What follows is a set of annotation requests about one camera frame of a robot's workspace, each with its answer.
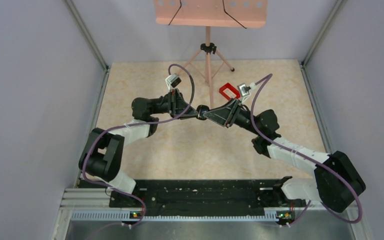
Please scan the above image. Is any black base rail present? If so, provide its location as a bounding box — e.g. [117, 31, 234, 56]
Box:
[109, 179, 306, 217]

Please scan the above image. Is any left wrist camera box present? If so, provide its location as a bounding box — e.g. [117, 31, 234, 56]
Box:
[165, 73, 182, 92]

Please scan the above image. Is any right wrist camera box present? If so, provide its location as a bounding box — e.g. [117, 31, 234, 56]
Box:
[237, 83, 252, 103]

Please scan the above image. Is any red plastic box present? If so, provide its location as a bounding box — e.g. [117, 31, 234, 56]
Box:
[218, 82, 241, 100]

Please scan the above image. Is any black earbud charging case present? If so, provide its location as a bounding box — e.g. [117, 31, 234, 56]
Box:
[196, 104, 210, 121]

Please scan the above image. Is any pink music stand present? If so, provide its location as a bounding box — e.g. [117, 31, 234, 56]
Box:
[153, 0, 269, 106]

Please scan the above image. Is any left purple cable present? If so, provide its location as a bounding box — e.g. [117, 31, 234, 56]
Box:
[81, 63, 196, 229]

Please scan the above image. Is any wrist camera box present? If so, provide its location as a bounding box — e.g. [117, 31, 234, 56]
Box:
[237, 83, 252, 103]
[165, 73, 182, 92]

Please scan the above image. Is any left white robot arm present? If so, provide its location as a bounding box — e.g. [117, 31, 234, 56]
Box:
[78, 88, 198, 207]

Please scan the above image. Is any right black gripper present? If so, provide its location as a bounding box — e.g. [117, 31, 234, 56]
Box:
[203, 98, 262, 136]

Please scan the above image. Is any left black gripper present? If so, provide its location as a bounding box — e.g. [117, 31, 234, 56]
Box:
[150, 88, 200, 120]

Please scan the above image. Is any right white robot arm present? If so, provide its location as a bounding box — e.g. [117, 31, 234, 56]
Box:
[197, 98, 367, 213]

